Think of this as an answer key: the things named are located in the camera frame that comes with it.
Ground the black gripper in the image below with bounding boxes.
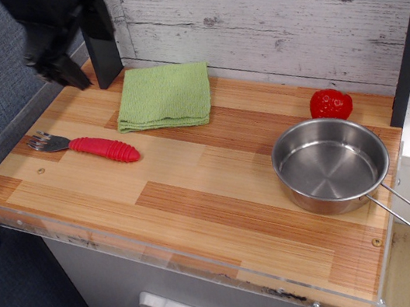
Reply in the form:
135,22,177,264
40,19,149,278
0,0,114,90

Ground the red handled metal fork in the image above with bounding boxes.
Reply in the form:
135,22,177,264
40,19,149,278
27,131,141,163

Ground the green folded cloth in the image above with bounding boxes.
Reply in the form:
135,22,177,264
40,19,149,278
117,61,211,134

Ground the clear acrylic table guard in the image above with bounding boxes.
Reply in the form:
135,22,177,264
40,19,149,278
0,75,394,307

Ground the red toy strawberry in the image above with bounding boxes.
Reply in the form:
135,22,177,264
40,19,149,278
309,89,353,120

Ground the small steel saucepan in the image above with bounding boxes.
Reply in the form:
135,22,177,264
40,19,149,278
271,118,410,225

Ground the dark grey left post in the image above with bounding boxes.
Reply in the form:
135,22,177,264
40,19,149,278
75,0,128,93

